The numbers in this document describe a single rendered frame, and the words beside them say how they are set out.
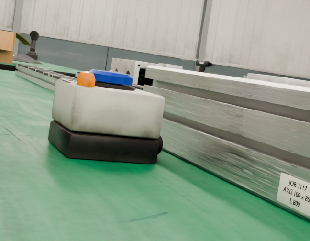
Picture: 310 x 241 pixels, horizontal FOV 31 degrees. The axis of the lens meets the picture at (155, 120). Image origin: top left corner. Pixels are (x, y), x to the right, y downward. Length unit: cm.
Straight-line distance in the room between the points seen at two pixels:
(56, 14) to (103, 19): 102
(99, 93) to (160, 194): 12
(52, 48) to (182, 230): 1154
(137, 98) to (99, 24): 1162
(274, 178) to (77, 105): 17
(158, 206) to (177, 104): 22
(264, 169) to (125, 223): 15
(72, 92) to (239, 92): 14
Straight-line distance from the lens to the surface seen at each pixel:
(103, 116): 46
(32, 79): 148
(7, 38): 273
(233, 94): 46
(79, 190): 35
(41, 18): 1178
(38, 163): 42
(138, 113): 47
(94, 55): 1205
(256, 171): 42
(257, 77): 78
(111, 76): 48
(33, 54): 411
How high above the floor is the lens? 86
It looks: 5 degrees down
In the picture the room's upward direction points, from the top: 8 degrees clockwise
